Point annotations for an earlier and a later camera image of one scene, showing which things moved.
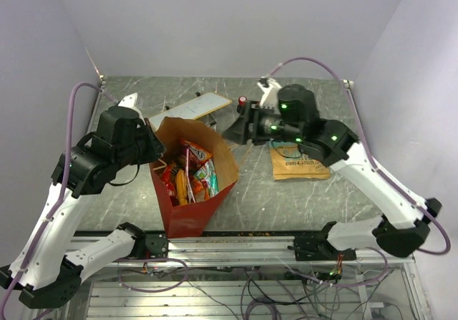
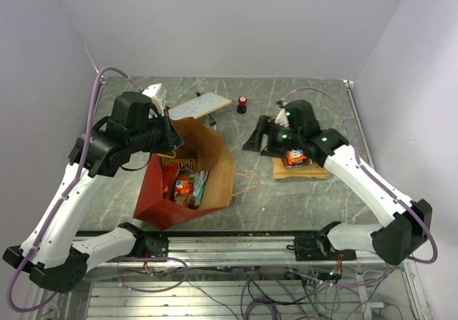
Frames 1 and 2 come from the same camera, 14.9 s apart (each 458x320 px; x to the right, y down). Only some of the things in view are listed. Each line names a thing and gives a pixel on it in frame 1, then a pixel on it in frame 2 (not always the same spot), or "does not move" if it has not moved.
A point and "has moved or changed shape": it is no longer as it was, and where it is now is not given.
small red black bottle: x=242 y=100 does not move
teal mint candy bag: x=207 y=172 -> x=198 y=180
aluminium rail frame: x=253 y=278 does not move
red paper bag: x=189 y=220 has moved or changed shape
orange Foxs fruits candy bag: x=197 y=156 -> x=296 y=157
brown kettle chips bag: x=289 y=162 does not move
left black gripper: x=156 y=149 -> x=172 y=137
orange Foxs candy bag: x=200 y=190 -> x=182 y=184
